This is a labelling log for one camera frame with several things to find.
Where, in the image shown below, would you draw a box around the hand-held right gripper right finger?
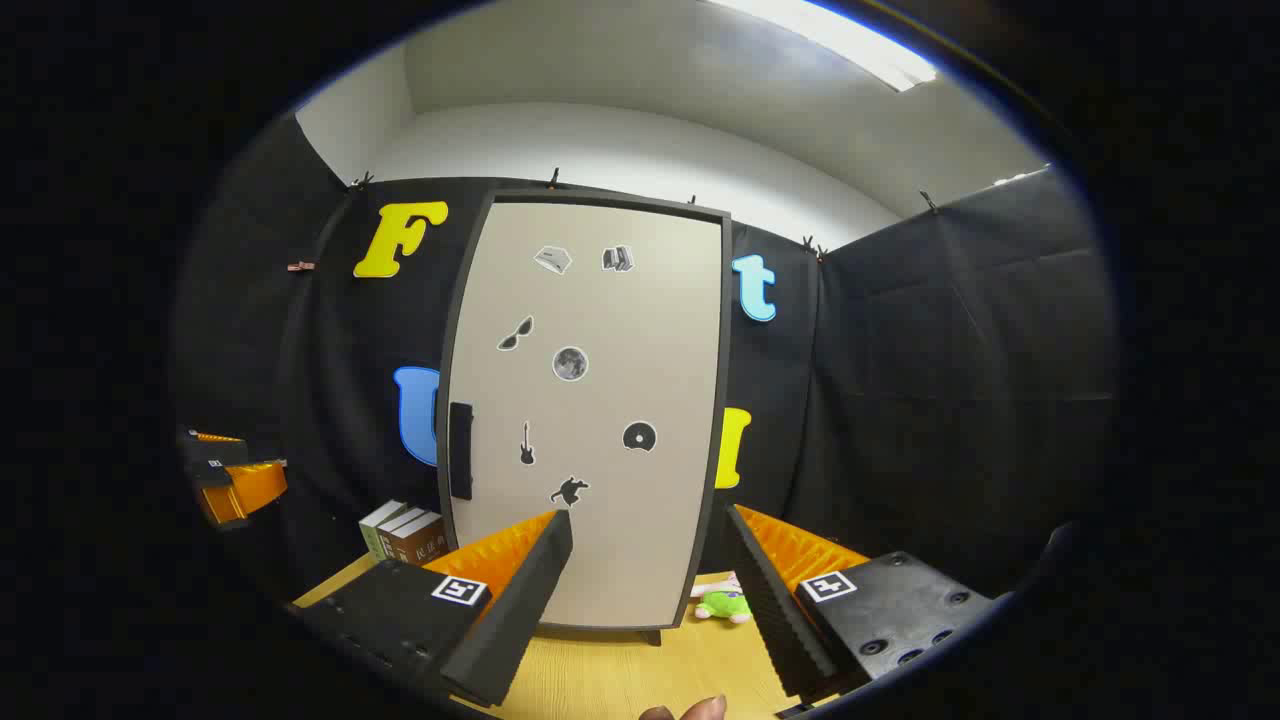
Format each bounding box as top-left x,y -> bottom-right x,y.
725,503 -> 1001,704

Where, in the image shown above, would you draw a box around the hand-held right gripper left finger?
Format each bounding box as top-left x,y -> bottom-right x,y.
290,508 -> 574,709

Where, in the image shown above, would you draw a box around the black cabinet door handle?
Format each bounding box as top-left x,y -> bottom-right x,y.
449,402 -> 474,501

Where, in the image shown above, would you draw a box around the grey cabinet door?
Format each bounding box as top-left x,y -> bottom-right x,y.
437,190 -> 733,633

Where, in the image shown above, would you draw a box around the green plush toy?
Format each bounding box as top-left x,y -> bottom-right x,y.
690,572 -> 753,626

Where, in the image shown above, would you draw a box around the dark brown book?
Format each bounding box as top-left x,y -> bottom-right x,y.
392,513 -> 444,568

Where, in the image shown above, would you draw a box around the black backdrop cloth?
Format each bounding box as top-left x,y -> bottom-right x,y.
175,115 -> 1116,601

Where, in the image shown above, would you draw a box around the long ceiling light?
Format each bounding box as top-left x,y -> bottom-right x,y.
715,0 -> 938,93

